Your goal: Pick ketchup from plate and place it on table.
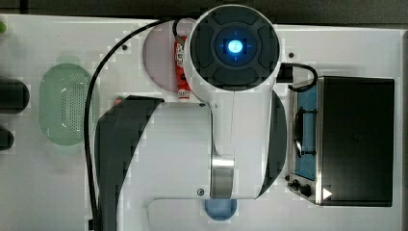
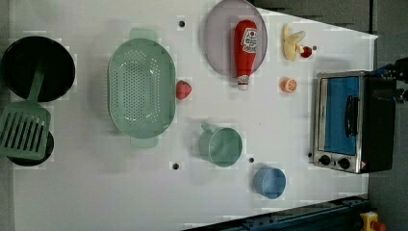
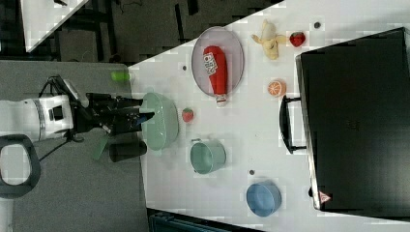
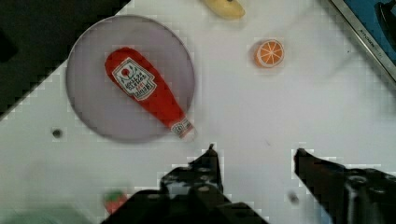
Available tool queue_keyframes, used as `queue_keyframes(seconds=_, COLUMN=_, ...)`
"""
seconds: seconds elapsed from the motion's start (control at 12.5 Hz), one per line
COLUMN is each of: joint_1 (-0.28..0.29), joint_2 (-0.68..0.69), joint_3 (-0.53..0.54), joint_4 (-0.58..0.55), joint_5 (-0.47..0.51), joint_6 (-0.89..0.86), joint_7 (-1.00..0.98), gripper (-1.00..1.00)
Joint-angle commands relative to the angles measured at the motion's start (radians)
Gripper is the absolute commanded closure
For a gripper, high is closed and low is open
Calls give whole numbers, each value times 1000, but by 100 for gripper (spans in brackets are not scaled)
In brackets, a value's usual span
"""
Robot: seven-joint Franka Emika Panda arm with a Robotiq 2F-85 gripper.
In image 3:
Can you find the green perforated colander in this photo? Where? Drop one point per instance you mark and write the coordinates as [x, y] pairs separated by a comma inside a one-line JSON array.
[[162, 129]]

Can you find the blue metal frame rail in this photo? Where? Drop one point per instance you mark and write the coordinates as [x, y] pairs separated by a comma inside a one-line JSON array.
[[166, 222]]

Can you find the orange slice toy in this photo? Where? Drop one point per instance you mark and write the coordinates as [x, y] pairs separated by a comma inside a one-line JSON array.
[[277, 88]]

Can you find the green small bottle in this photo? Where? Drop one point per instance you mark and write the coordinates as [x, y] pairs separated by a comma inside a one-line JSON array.
[[120, 76]]

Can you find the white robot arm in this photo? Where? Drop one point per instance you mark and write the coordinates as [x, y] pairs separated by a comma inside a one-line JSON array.
[[23, 123]]

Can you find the blue cup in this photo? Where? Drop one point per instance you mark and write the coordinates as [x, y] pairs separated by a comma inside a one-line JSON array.
[[263, 198]]

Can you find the toaster oven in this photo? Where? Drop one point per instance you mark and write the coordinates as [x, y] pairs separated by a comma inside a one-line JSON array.
[[355, 104]]

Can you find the grey oval plate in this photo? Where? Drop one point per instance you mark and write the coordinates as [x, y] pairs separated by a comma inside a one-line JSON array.
[[234, 56]]

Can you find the green cup with handle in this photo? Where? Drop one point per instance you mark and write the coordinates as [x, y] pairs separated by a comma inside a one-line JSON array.
[[207, 156]]

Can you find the red toy strawberry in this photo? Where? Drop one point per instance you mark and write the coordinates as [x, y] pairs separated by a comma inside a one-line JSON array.
[[297, 38]]

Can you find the peeled toy banana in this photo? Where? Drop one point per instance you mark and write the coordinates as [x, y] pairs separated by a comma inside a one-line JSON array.
[[269, 39]]

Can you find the pink toy strawberry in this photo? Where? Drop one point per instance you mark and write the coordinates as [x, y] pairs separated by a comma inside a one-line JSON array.
[[187, 115]]

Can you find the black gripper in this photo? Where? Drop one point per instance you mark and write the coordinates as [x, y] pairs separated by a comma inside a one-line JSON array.
[[115, 114]]

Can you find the red ketchup bottle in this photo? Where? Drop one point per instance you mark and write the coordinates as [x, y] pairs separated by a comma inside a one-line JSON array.
[[216, 68]]

